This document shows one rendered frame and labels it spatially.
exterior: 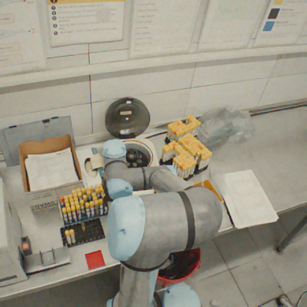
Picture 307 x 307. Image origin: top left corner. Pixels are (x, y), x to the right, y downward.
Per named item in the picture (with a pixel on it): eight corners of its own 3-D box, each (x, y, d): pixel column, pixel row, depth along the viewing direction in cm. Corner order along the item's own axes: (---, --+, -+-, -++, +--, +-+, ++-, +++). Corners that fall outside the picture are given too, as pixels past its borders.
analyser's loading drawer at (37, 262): (18, 277, 110) (14, 272, 106) (16, 261, 114) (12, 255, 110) (71, 262, 116) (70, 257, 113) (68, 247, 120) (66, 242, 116)
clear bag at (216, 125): (203, 150, 166) (212, 125, 153) (184, 131, 175) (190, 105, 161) (236, 134, 178) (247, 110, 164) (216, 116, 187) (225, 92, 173)
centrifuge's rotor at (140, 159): (116, 179, 141) (117, 169, 136) (112, 154, 151) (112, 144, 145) (149, 176, 144) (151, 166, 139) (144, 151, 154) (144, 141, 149)
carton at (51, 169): (30, 213, 131) (22, 193, 119) (23, 164, 148) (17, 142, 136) (86, 200, 138) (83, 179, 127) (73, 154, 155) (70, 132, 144)
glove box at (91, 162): (86, 199, 139) (85, 186, 131) (75, 160, 153) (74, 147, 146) (112, 192, 142) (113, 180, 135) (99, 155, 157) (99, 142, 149)
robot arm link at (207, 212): (249, 193, 57) (169, 157, 104) (194, 199, 54) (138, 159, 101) (247, 250, 59) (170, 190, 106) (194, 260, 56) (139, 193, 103)
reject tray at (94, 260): (88, 270, 117) (88, 269, 117) (84, 254, 121) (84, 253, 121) (105, 265, 119) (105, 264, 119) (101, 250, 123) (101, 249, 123)
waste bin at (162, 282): (142, 312, 189) (149, 291, 156) (125, 261, 210) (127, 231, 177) (195, 293, 200) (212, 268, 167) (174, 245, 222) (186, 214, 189)
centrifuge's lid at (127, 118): (104, 101, 134) (103, 92, 140) (105, 145, 151) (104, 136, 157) (152, 99, 139) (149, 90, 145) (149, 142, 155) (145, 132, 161)
